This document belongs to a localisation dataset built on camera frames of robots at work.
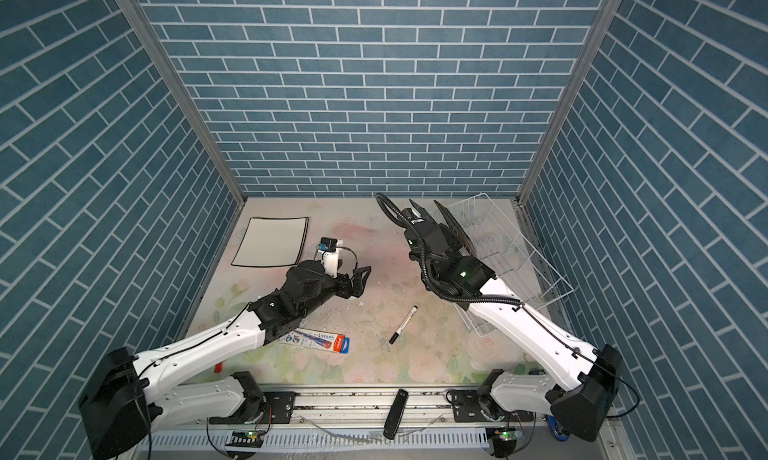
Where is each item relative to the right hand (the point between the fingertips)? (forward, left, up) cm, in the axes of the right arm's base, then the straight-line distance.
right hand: (437, 225), depth 73 cm
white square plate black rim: (+12, +57, -29) cm, 65 cm away
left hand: (-7, +20, -11) cm, 23 cm away
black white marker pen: (-14, +8, -30) cm, 34 cm away
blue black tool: (-36, -31, -31) cm, 56 cm away
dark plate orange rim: (+2, -8, -7) cm, 11 cm away
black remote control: (-36, +8, -30) cm, 48 cm away
